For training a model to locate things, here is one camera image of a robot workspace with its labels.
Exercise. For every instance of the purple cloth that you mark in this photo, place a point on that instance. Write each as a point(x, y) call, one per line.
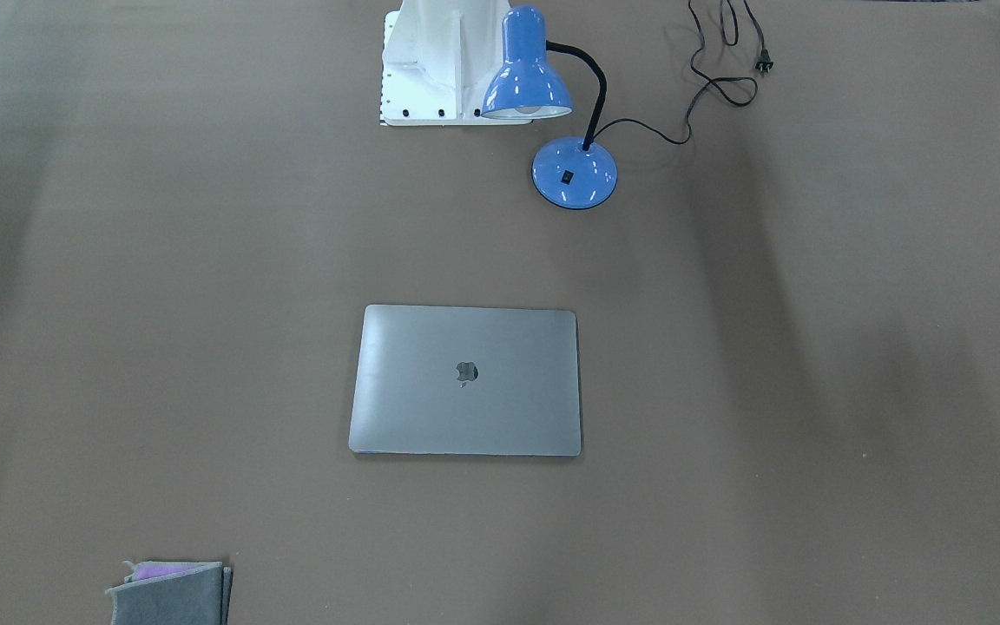
point(155, 569)

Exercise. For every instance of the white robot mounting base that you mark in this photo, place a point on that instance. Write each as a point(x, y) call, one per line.
point(439, 58)

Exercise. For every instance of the grey folded cloth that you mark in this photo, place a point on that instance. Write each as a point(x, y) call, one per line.
point(198, 597)

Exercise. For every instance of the grey laptop computer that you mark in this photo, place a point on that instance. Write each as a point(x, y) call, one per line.
point(477, 381)

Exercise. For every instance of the blue desk lamp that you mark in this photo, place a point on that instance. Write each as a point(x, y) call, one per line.
point(574, 173)

